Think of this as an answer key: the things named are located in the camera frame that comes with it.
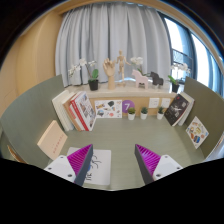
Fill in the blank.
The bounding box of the food sticker sheet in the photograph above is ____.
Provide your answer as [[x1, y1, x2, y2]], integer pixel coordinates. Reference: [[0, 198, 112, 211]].
[[185, 115, 210, 150]]

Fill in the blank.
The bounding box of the pink horse figure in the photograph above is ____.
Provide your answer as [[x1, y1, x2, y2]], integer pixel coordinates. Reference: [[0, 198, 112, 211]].
[[131, 69, 150, 90]]

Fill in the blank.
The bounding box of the grey curtain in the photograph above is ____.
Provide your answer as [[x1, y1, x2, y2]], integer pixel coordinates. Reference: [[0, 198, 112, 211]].
[[54, 1, 173, 88]]

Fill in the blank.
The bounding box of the grey-green desk partition panel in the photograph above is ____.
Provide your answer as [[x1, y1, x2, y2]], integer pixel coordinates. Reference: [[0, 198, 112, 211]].
[[183, 76, 224, 159], [0, 73, 68, 169]]

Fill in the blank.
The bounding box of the red and white magazine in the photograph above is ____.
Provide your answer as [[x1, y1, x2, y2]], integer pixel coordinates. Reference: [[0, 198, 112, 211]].
[[69, 91, 98, 132]]

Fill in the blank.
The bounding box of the white orchid in black pot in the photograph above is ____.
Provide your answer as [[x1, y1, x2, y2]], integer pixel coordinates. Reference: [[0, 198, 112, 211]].
[[67, 58, 100, 92], [167, 62, 191, 94]]

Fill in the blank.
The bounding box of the round purple number sign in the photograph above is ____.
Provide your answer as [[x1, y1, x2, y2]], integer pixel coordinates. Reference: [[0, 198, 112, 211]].
[[121, 99, 136, 114]]

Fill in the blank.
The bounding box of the light wooden desk shelf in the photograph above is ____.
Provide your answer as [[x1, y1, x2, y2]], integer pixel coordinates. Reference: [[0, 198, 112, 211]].
[[64, 81, 186, 118]]

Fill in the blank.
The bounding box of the thick white book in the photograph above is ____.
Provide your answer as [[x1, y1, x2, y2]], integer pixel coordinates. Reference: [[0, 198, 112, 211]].
[[51, 89, 76, 132]]

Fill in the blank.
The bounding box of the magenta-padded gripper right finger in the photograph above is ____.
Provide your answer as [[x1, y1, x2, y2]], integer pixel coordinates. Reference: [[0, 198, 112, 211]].
[[134, 144, 184, 185]]

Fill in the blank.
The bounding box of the tan book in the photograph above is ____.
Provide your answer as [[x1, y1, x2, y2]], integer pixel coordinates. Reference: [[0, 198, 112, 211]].
[[62, 92, 84, 132]]

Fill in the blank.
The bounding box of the window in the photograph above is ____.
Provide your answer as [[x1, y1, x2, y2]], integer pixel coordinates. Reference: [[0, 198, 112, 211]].
[[159, 13, 224, 98]]

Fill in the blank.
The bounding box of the wooden hand model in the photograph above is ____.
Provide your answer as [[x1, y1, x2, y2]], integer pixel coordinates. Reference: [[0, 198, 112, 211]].
[[102, 57, 117, 91]]

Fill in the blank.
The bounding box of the wooden artist mannequin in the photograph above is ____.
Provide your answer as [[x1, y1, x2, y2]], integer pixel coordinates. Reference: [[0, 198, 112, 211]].
[[115, 49, 132, 84]]

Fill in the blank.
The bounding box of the small succulent in white pot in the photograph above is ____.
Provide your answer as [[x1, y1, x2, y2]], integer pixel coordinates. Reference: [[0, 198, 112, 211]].
[[127, 107, 137, 121], [139, 106, 149, 121]]

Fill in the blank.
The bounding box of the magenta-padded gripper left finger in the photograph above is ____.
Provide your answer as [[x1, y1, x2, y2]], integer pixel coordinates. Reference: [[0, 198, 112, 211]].
[[43, 144, 94, 187]]

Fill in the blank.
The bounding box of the black horse figure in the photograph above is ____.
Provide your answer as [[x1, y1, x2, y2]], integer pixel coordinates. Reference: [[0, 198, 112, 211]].
[[149, 71, 165, 88]]

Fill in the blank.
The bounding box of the white mouse pad with drawing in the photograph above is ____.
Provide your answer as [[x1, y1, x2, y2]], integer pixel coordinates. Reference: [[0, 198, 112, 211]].
[[65, 147, 112, 187]]

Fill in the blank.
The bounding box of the white sticker sheet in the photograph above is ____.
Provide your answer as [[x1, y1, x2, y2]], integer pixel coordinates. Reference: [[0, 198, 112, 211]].
[[94, 99, 123, 119]]

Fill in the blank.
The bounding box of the white wall socket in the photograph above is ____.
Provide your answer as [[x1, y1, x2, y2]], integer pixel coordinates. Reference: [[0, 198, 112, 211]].
[[161, 97, 172, 109], [148, 97, 160, 109]]

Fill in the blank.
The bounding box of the dark covered book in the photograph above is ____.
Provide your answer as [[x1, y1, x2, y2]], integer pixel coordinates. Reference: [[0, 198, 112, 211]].
[[163, 93, 190, 127]]

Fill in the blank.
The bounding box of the white orchid behind horses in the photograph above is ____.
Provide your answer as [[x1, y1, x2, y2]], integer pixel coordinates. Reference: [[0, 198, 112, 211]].
[[129, 56, 145, 76]]

